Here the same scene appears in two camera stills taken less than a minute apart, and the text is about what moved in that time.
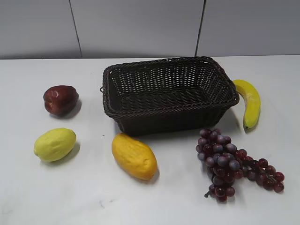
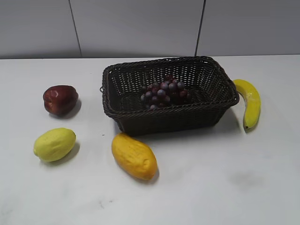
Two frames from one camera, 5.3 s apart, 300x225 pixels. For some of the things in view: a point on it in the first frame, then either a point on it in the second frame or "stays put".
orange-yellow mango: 135,156 stays put
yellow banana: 251,96 stays put
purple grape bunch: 225,163 -> 170,92
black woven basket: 183,94 stays put
